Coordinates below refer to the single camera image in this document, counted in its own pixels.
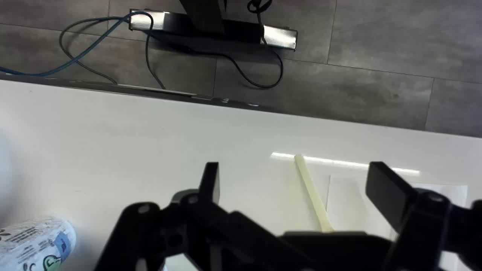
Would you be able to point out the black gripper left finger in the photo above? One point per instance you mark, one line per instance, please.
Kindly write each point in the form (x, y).
(210, 182)

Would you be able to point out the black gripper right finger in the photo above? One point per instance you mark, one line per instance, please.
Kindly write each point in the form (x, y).
(389, 191)

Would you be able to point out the patterned paper cup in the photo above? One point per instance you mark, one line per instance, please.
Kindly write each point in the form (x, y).
(35, 246)

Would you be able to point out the black stand base metal ends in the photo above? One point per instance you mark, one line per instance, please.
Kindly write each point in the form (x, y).
(235, 33)

